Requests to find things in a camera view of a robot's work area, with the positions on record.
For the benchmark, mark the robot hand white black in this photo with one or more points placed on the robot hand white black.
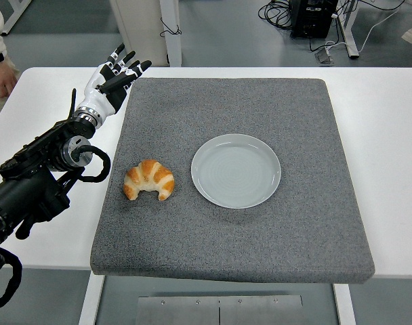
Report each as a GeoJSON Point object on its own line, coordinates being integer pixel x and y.
{"type": "Point", "coordinates": [99, 98]}

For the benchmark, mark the golden croissant bread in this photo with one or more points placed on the golden croissant bread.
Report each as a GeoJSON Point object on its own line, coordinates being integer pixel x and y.
{"type": "Point", "coordinates": [148, 176]}

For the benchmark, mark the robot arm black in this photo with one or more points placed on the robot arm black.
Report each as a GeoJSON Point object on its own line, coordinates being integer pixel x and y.
{"type": "Point", "coordinates": [23, 196]}

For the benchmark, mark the round grey plate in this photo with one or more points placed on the round grey plate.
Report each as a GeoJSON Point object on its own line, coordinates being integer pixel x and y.
{"type": "Point", "coordinates": [236, 171]}

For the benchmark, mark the white cabinet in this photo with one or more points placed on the white cabinet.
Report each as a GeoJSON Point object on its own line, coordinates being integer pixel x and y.
{"type": "Point", "coordinates": [141, 30]}

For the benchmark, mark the person's hand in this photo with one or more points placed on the person's hand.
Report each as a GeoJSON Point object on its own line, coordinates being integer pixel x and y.
{"type": "Point", "coordinates": [2, 79]}

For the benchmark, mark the grey felt mat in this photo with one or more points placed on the grey felt mat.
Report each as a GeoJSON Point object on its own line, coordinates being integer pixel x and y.
{"type": "Point", "coordinates": [226, 237]}

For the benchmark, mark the white table leg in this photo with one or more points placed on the white table leg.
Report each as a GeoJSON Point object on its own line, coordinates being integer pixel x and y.
{"type": "Point", "coordinates": [91, 298]}
{"type": "Point", "coordinates": [344, 304]}

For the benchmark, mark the black computer tower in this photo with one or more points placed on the black computer tower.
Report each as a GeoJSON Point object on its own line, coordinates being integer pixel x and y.
{"type": "Point", "coordinates": [311, 18]}

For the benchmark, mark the grey floor socket box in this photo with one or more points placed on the grey floor socket box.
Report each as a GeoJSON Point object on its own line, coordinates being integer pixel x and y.
{"type": "Point", "coordinates": [324, 57]}

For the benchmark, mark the white desk leg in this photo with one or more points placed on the white desk leg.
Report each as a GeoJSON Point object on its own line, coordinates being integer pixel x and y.
{"type": "Point", "coordinates": [349, 30]}

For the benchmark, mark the white metal frame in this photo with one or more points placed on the white metal frame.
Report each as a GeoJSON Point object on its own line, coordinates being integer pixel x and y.
{"type": "Point", "coordinates": [16, 17]}

